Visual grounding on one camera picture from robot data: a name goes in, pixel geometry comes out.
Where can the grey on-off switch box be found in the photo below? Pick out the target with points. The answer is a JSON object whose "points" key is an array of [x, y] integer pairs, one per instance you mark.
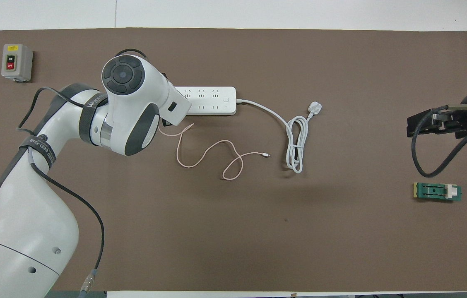
{"points": [[16, 62]]}

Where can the green knife switch board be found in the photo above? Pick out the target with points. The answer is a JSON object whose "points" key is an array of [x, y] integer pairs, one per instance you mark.
{"points": [[436, 191]]}

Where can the white power strip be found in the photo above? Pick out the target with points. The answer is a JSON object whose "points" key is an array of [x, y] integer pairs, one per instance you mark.
{"points": [[213, 100]]}

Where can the brown table mat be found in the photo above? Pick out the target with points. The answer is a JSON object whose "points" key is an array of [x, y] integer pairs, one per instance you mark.
{"points": [[217, 231]]}

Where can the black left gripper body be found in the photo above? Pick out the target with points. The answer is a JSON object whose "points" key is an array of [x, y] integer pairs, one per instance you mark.
{"points": [[166, 122]]}

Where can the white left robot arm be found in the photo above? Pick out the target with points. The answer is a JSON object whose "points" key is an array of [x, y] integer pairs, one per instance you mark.
{"points": [[30, 215]]}

